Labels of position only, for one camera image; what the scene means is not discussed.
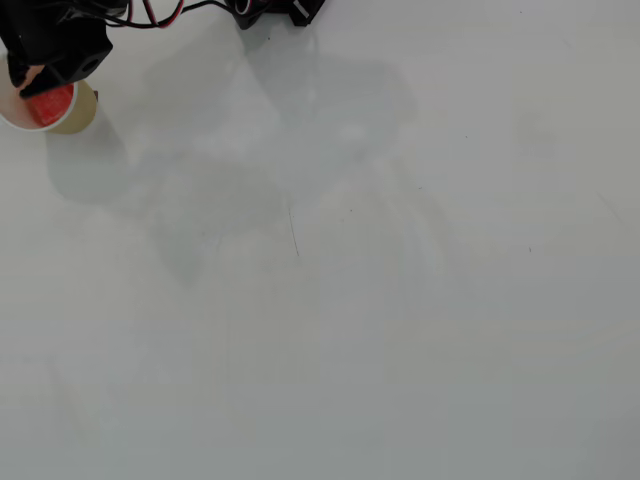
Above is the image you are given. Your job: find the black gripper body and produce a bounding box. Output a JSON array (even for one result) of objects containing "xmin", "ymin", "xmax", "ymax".
[{"xmin": 0, "ymin": 0, "xmax": 115, "ymax": 85}]

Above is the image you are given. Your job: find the red foam cube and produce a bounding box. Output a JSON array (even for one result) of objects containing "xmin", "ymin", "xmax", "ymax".
[{"xmin": 27, "ymin": 83, "xmax": 77, "ymax": 126}]

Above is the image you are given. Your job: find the red black white servo cable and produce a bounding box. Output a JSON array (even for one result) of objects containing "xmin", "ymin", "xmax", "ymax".
[{"xmin": 102, "ymin": 0, "xmax": 234, "ymax": 29}]

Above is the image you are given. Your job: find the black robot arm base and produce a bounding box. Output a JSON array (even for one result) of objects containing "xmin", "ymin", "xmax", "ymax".
[{"xmin": 226, "ymin": 0, "xmax": 327, "ymax": 30}]

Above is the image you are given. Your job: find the beige paper cup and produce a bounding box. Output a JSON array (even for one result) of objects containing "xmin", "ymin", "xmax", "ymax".
[{"xmin": 0, "ymin": 52, "xmax": 99, "ymax": 135}]

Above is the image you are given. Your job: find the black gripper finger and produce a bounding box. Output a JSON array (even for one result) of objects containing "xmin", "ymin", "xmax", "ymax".
[
  {"xmin": 18, "ymin": 66, "xmax": 77, "ymax": 100},
  {"xmin": 5, "ymin": 46, "xmax": 30, "ymax": 90}
]

